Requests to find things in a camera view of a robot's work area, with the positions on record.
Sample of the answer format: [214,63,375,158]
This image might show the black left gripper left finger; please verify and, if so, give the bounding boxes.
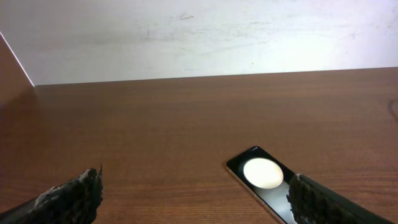
[1,168,103,224]

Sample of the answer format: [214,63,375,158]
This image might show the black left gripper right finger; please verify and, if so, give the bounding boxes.
[287,174,392,224]

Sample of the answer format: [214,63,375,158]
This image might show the black smartphone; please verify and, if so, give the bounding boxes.
[226,146,296,224]

